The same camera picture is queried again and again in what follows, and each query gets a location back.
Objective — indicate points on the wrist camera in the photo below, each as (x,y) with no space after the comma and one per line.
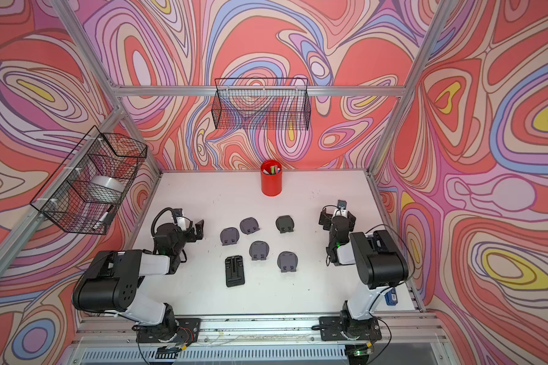
(179,218)
(341,209)

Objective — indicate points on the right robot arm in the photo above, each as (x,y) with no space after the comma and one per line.
(379,263)

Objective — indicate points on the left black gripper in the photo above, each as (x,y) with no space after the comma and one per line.
(189,233)

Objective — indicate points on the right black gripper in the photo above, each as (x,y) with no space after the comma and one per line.
(326,220)

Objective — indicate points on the wire basket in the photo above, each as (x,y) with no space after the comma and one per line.
(268,103)
(66,203)

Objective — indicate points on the left wire basket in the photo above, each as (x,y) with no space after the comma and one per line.
(66,203)

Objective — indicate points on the back wire basket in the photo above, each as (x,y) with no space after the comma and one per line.
(268,103)

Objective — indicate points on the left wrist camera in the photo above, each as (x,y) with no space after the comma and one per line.
(179,218)

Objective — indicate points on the black rectangular phone holder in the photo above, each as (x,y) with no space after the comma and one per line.
(234,271)

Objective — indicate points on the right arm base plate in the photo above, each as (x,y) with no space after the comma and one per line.
(337,328)

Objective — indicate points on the silver tape roll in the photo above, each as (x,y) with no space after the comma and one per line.
(105,190)

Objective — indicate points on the dark grey phone stand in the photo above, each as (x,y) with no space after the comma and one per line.
(285,224)

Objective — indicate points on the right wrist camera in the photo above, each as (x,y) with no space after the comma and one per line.
(341,209)

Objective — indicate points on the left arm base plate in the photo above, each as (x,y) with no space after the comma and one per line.
(180,331)

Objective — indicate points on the red pen cup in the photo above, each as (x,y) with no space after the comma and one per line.
(271,185)

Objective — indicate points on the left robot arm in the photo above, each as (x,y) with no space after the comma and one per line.
(110,285)

